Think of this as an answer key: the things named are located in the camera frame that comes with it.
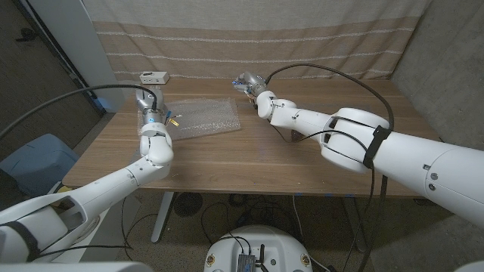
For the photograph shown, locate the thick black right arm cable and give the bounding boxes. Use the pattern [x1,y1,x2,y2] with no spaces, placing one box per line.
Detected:
[264,62,395,272]

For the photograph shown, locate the beige striped curtain backdrop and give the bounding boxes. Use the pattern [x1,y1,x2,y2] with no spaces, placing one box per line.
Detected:
[82,0,432,82]

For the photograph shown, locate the black floor cable bundle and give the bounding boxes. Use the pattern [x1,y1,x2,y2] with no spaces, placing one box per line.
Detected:
[200,193,303,243]

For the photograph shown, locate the black door handle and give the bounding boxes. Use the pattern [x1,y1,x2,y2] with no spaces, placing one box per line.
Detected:
[15,28,39,42]

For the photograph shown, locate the clear bubble wrap sheet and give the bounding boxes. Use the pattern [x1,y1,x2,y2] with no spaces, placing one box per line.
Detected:
[138,97,242,141]

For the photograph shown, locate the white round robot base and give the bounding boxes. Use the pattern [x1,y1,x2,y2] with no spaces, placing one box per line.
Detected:
[203,225,314,272]

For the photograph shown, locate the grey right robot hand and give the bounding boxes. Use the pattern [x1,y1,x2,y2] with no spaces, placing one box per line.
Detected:
[232,71,268,97]

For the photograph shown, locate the blue-grey plastic bin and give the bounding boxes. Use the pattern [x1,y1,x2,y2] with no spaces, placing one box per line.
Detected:
[0,133,80,197]

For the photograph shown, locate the round black floor fan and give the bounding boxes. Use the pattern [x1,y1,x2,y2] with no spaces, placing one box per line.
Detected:
[173,192,204,218]

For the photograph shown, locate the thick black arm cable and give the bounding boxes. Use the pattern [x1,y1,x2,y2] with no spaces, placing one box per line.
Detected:
[264,62,395,272]
[0,84,158,141]

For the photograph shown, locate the dark wooden door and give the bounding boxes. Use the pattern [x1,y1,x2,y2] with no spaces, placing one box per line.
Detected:
[0,0,107,159]

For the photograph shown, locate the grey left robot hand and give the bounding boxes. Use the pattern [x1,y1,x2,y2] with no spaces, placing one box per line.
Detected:
[135,86,169,125]

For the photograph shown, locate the small grey electronics box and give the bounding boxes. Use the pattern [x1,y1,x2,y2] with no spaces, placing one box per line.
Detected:
[237,253,257,272]

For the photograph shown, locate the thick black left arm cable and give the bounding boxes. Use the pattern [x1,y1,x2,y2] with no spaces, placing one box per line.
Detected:
[0,84,158,141]

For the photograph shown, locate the white power strip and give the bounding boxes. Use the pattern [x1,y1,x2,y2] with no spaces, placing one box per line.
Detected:
[139,71,170,85]

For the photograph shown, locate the white table leg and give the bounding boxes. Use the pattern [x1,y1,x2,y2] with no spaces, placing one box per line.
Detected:
[342,196,368,253]
[150,191,175,244]

